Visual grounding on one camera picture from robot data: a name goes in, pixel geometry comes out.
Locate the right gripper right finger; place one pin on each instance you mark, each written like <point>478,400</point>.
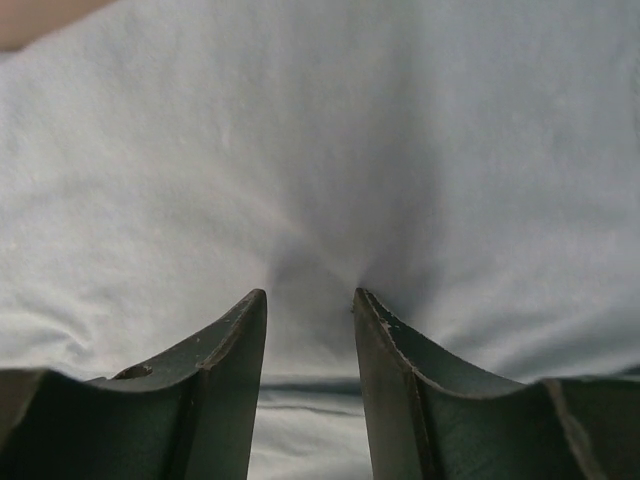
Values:
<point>432,415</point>

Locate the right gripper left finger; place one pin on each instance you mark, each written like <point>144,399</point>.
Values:
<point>186,413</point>

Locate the blue t shirt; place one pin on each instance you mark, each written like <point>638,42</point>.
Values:
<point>475,164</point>

